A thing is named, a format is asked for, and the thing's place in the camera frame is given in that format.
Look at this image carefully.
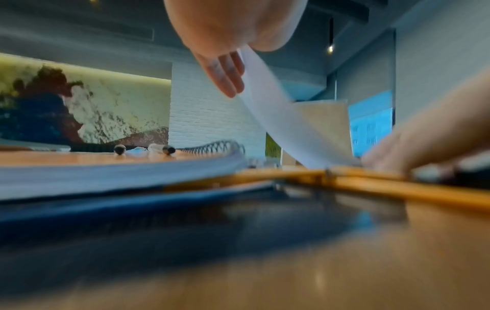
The person's right hand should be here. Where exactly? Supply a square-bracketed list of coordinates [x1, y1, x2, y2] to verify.
[361, 69, 490, 180]

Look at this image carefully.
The person's left hand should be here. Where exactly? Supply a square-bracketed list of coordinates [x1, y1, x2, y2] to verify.
[163, 0, 309, 98]

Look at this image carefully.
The bunch of yellow pencils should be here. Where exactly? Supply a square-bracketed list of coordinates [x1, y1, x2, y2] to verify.
[164, 165, 490, 213]

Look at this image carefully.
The white paper sheet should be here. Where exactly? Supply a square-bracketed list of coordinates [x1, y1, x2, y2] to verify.
[237, 45, 362, 170]

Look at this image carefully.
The orange spiral notebook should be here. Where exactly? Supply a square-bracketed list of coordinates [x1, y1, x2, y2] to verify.
[0, 138, 249, 202]

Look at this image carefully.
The window with building view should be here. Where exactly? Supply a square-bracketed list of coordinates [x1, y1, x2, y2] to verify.
[348, 90, 396, 158]

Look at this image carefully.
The brown metal-framed board panel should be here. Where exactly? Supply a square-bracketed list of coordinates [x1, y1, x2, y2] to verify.
[281, 100, 355, 167]

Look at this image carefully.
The dark sofa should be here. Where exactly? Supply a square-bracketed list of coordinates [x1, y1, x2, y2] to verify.
[68, 142, 169, 153]

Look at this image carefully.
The wooden table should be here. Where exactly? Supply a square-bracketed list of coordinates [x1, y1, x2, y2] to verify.
[0, 149, 490, 310]

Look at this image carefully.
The green foliage wall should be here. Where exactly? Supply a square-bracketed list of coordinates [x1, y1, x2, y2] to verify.
[265, 133, 283, 160]

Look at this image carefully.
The large abstract wall painting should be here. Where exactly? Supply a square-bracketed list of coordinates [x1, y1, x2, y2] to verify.
[0, 53, 172, 146]

